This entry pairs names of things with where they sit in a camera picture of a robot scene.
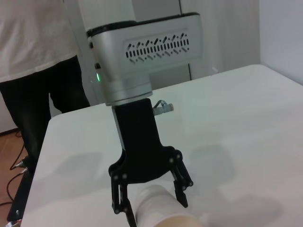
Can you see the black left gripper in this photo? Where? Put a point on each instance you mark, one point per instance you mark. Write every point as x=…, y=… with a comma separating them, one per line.
x=137, y=142

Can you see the white paper cup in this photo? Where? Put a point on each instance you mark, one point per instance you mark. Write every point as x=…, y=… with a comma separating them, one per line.
x=161, y=208

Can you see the person in white shirt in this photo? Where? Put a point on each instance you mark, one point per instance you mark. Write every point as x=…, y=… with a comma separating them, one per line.
x=28, y=35

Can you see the black table base frame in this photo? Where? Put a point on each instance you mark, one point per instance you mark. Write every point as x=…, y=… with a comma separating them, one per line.
x=19, y=203

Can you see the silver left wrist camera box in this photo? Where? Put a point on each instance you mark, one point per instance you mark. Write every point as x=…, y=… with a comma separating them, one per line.
x=111, y=47

